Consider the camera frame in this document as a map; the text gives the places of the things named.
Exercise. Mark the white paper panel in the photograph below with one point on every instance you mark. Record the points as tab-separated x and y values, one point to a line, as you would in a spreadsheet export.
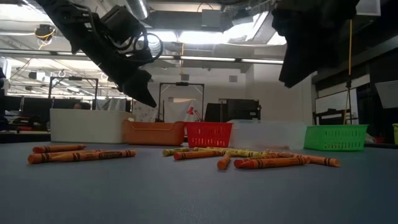
388	93

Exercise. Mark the black tripod pole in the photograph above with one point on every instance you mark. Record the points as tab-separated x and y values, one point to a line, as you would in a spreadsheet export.
349	99

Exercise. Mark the green plastic basket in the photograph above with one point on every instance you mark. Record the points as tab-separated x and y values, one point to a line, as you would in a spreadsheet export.
335	138

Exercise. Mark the patterned white board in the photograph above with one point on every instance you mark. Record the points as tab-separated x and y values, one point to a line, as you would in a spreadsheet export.
144	111

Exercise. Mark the yellow-green container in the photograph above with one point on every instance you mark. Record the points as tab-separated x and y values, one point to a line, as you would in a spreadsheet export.
395	133

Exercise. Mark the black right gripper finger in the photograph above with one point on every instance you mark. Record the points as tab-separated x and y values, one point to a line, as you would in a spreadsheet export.
287	68
304	67

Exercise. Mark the white plastic bin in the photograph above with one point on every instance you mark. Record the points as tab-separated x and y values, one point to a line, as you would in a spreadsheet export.
87	126

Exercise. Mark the square wall vent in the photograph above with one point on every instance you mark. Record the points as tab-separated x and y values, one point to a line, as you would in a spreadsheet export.
185	77
233	78

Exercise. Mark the yellow crayon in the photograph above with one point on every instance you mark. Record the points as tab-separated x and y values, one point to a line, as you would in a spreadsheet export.
175	151
245	153
211	149

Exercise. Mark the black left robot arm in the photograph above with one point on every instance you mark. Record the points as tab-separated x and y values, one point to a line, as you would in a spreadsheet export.
62	15

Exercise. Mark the long LED light bar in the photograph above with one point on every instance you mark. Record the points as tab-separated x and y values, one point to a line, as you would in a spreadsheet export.
202	58

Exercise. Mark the black frame stand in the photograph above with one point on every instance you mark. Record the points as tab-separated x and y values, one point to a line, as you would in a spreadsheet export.
182	84
74	78

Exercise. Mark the whiteboard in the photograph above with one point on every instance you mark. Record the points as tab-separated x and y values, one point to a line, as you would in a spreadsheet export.
332	101

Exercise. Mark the red desk lamp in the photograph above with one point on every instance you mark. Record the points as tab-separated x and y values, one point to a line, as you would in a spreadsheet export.
190	110

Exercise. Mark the orange plastic bin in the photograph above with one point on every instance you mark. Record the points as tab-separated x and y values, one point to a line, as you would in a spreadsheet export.
152	133

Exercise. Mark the red-orange crayon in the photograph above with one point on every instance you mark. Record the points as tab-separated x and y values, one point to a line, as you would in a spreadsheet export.
273	162

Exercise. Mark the clear plastic bin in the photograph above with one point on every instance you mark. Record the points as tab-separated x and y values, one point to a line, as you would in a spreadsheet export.
267	133

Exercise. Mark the smooth silver ventilation duct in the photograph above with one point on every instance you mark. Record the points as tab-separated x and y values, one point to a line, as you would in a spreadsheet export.
143	7

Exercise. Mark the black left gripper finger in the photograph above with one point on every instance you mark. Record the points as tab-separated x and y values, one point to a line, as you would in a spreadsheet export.
132	87
145	84

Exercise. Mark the grey ceiling unit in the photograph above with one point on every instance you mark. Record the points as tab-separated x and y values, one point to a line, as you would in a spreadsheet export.
211	18

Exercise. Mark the red plastic basket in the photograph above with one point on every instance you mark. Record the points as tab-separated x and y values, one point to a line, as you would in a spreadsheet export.
208	135

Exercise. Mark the person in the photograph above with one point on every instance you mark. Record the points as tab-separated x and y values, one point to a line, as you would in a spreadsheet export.
81	106

